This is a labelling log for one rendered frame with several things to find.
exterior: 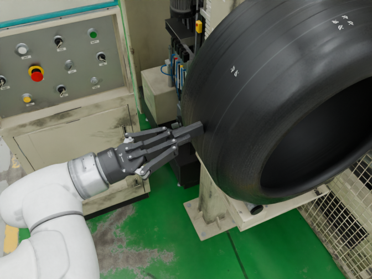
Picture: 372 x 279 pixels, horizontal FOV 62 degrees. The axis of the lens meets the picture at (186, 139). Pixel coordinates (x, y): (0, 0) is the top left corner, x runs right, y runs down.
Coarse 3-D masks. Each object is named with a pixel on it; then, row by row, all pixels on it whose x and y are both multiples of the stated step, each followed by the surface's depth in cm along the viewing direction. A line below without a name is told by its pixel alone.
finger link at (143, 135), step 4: (156, 128) 70; (160, 128) 70; (164, 128) 70; (128, 132) 70; (136, 132) 70; (140, 132) 70; (144, 132) 70; (148, 132) 70; (152, 132) 69; (156, 132) 70; (160, 132) 71; (128, 136) 70; (132, 136) 70; (136, 136) 69; (140, 136) 70; (144, 136) 70; (148, 136) 70; (152, 136) 70; (136, 140) 70; (140, 140) 71; (144, 140) 71
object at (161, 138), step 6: (168, 132) 69; (150, 138) 68; (156, 138) 68; (162, 138) 68; (132, 144) 67; (138, 144) 67; (144, 144) 68; (150, 144) 68; (156, 144) 69; (126, 150) 66; (132, 150) 67
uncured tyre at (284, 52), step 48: (288, 0) 62; (336, 0) 60; (240, 48) 63; (288, 48) 56; (336, 48) 54; (192, 96) 73; (240, 96) 60; (288, 96) 56; (336, 96) 103; (192, 144) 87; (240, 144) 63; (288, 144) 109; (336, 144) 101; (240, 192) 75; (288, 192) 89
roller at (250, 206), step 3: (243, 201) 98; (246, 204) 96; (249, 204) 95; (252, 204) 94; (255, 204) 94; (249, 207) 95; (252, 207) 94; (255, 207) 94; (258, 207) 94; (261, 207) 94; (249, 210) 95; (252, 210) 94; (255, 210) 94; (258, 210) 95; (261, 210) 96; (252, 213) 94; (255, 213) 95; (258, 213) 96
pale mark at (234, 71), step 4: (236, 64) 62; (232, 68) 63; (236, 68) 62; (240, 68) 61; (228, 72) 63; (232, 72) 62; (236, 72) 62; (240, 72) 61; (232, 76) 62; (236, 76) 61
